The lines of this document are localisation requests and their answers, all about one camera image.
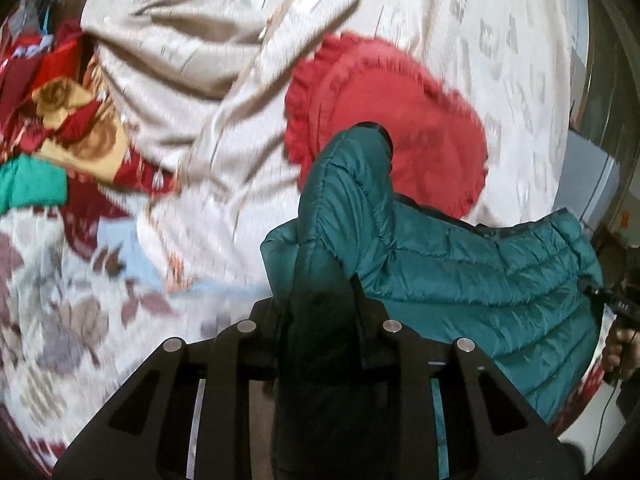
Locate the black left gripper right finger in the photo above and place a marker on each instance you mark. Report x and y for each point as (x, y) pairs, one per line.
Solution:
(445, 411)

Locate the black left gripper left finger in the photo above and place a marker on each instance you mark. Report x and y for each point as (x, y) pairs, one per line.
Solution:
(185, 412)

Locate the dark green puffer jacket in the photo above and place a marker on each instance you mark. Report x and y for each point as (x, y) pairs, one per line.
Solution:
(513, 291)

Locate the person's right hand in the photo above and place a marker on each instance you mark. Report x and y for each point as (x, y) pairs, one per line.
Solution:
(621, 352)

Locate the floral red cream blanket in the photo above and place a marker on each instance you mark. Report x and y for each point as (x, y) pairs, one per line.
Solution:
(81, 309)

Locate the red heart-shaped pillow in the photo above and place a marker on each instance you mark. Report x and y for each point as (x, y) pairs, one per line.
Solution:
(440, 152)

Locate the teal green garment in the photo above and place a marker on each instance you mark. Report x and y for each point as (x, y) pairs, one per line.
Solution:
(27, 182)

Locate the red gold patterned cloth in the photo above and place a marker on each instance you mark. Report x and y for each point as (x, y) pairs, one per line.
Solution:
(55, 107)

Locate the beige patterned quilt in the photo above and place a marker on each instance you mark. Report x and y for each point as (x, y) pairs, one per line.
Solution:
(236, 96)

